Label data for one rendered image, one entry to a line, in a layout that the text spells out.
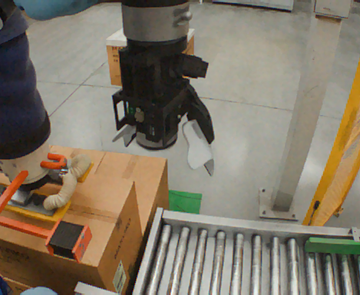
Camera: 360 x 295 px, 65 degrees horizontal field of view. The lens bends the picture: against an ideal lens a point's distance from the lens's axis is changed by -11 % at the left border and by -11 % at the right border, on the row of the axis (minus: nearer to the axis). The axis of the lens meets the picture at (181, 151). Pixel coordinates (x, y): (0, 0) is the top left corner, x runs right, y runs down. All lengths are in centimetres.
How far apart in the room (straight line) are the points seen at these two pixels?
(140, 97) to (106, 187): 90
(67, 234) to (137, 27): 56
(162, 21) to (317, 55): 146
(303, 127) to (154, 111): 164
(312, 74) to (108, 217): 127
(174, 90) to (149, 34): 8
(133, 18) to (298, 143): 176
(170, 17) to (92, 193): 97
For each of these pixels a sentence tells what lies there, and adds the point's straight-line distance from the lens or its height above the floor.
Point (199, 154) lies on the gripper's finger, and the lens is 42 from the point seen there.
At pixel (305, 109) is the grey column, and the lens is 188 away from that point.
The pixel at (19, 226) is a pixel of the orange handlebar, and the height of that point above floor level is 120.
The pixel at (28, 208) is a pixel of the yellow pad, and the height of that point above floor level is 108.
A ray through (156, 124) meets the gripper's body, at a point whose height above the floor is 160.
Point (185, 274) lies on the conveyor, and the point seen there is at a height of 49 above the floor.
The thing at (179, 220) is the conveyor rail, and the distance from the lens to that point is 156.
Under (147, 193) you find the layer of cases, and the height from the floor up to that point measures 54.
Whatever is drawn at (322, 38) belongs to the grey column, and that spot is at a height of 134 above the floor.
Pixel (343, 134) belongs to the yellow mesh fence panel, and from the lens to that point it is 135.
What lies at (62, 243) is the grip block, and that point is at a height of 121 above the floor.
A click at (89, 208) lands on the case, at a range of 118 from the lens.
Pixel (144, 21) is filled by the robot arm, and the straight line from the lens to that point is 33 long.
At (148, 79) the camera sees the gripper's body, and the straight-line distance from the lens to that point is 37.
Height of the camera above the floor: 181
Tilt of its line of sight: 39 degrees down
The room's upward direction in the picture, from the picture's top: straight up
